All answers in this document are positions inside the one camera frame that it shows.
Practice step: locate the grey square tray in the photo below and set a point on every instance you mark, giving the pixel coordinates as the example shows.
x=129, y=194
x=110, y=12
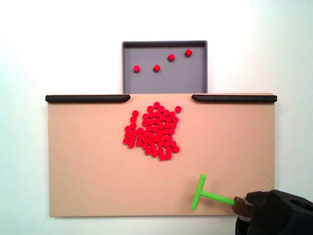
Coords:
x=171, y=78

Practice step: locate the beige rectangular board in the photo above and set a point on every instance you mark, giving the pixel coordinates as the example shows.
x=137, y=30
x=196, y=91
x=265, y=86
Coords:
x=85, y=159

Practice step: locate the black edge rail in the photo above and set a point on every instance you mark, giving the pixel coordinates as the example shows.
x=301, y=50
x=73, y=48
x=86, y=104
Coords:
x=85, y=98
x=234, y=98

